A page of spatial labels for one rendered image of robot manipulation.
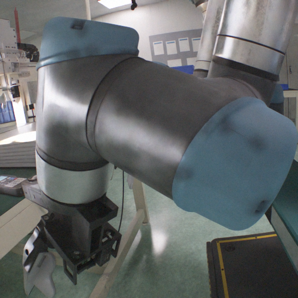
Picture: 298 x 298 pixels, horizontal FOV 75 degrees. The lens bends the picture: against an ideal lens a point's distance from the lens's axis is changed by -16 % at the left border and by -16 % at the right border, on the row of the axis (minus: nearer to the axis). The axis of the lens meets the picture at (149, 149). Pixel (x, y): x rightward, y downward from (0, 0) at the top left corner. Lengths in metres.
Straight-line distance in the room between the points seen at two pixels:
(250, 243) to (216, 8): 0.85
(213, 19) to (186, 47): 4.35
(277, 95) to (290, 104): 4.13
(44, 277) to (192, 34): 4.90
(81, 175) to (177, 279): 1.13
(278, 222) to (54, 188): 0.41
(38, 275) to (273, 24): 0.39
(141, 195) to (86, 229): 1.34
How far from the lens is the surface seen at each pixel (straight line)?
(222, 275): 0.86
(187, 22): 5.07
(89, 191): 0.20
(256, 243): 1.00
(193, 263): 1.34
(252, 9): 0.22
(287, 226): 0.44
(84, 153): 0.17
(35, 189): 0.29
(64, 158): 0.18
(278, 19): 0.23
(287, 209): 0.48
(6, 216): 0.59
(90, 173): 0.19
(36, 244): 0.30
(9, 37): 1.18
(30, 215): 0.65
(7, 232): 0.60
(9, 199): 0.65
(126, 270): 1.36
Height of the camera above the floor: 0.97
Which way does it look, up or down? 16 degrees down
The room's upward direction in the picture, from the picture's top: 8 degrees counter-clockwise
